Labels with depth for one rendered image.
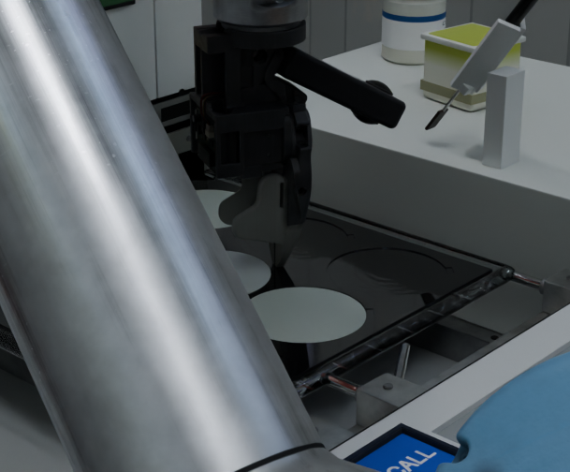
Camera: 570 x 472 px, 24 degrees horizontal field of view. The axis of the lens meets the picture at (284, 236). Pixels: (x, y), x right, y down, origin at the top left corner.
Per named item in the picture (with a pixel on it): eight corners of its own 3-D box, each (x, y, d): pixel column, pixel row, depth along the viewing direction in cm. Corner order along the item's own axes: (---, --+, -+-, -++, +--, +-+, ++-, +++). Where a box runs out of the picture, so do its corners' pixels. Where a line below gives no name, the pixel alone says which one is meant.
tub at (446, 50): (416, 97, 139) (419, 32, 137) (468, 83, 143) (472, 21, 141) (470, 114, 134) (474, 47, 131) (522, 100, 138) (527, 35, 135)
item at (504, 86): (444, 156, 123) (451, 10, 117) (469, 146, 125) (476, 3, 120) (501, 172, 119) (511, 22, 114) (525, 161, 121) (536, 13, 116)
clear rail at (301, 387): (191, 449, 91) (191, 431, 91) (504, 275, 117) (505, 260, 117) (206, 456, 90) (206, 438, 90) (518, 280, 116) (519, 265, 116)
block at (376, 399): (355, 423, 96) (356, 386, 95) (385, 405, 98) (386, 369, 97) (447, 464, 91) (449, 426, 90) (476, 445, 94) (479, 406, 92)
